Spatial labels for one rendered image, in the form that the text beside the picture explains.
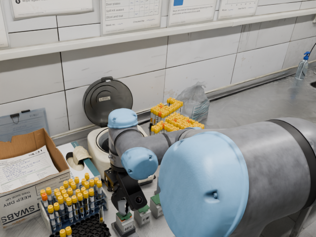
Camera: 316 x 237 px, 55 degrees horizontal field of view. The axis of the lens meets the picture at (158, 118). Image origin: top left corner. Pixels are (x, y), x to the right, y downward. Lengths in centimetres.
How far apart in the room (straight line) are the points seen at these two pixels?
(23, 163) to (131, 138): 64
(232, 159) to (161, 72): 125
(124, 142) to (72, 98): 67
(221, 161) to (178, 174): 5
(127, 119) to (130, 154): 11
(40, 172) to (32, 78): 36
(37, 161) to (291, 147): 105
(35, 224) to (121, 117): 54
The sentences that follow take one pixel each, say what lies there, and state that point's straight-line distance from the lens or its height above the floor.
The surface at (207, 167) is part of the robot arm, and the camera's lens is 30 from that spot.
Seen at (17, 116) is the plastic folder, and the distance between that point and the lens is 130.
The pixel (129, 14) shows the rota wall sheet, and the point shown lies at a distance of 133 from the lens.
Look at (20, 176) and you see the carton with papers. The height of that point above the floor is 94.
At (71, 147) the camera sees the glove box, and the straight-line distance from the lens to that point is 130.
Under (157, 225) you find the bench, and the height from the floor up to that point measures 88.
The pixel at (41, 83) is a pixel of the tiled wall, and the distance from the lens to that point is 128.
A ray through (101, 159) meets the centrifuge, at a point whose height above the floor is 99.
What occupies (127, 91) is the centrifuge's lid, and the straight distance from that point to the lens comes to 135.
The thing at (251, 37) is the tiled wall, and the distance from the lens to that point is 194.
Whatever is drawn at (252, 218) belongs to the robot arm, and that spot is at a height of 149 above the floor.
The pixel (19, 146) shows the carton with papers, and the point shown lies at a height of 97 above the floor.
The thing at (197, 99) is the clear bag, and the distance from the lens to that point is 155.
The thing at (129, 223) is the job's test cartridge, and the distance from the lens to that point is 101.
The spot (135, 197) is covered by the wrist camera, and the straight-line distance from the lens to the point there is 85.
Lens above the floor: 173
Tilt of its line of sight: 32 degrees down
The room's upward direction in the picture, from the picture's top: 4 degrees clockwise
